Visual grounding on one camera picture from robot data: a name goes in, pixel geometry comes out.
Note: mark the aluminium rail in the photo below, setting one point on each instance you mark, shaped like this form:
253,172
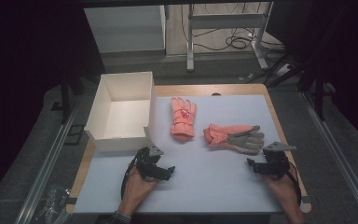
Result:
338,158
48,165

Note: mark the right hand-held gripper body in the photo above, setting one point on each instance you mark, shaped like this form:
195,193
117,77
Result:
275,161

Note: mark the white cabinet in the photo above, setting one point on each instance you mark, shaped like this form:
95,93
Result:
124,28

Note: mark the black floor bracket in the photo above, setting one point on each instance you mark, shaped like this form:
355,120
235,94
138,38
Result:
74,135

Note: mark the person's left hand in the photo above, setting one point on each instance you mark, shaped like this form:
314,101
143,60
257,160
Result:
136,189

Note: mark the white metal desk frame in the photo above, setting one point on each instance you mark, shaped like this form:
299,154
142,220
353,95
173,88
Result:
227,21

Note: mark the pink winter glove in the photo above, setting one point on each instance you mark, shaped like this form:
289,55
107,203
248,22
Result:
183,119
230,137

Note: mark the person's right hand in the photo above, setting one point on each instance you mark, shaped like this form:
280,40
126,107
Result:
284,188

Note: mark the white cardboard box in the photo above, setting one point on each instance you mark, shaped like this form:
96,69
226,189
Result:
122,119

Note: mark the clear plastic bag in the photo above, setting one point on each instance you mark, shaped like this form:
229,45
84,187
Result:
54,202

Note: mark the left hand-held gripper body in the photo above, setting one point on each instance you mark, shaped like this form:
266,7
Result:
147,161

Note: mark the light blue table mat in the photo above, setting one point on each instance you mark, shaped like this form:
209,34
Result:
199,174

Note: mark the black metal stand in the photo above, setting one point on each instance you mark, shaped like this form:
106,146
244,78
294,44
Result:
318,93
65,99

